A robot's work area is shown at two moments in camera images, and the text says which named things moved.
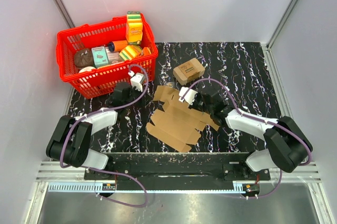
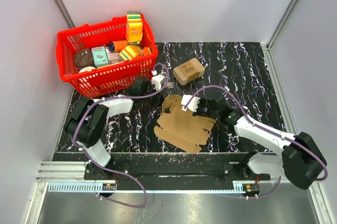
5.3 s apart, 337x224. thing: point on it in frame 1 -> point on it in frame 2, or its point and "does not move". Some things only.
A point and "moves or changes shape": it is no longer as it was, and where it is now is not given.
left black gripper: (145, 100) -> (159, 99)
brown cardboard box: (175, 126) moves or changes shape
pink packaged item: (114, 57) does not move
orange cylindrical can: (117, 46) does not move
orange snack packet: (146, 51) does not move
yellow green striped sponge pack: (130, 52) does not move
